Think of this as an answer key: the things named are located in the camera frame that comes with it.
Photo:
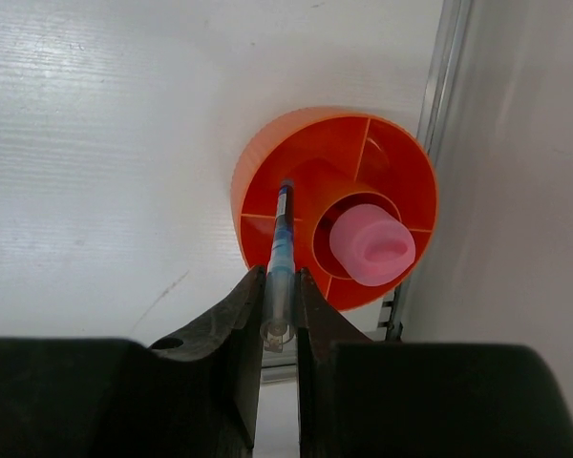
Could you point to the orange round organizer container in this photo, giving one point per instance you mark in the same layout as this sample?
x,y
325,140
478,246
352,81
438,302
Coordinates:
x,y
336,160

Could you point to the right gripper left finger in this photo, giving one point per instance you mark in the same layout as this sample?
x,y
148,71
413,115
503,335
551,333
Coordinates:
x,y
192,393

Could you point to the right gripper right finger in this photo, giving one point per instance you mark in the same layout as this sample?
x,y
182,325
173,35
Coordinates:
x,y
361,398

